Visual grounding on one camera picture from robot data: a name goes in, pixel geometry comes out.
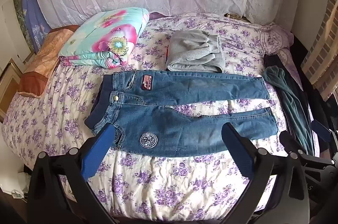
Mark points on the orange brown pillow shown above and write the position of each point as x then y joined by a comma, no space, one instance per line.
45,60

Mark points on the teal pink floral folded quilt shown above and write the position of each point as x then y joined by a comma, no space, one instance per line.
105,36

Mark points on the purple floral bed sheet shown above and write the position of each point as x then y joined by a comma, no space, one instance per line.
158,187

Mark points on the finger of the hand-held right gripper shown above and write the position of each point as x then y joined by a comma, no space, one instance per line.
320,131
286,140

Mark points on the teal garment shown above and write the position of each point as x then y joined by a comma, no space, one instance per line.
290,97

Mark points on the dark garment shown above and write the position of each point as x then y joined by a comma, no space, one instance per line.
272,61

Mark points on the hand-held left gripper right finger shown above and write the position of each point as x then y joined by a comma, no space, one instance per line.
239,151

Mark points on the blue patterned cloth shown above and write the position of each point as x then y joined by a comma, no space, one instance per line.
34,15

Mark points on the blue denim pants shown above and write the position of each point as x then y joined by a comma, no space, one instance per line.
184,131

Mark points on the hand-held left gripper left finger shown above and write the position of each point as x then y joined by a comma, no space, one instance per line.
95,151

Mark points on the grey folded sweatshirt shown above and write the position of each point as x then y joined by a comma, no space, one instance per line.
192,49

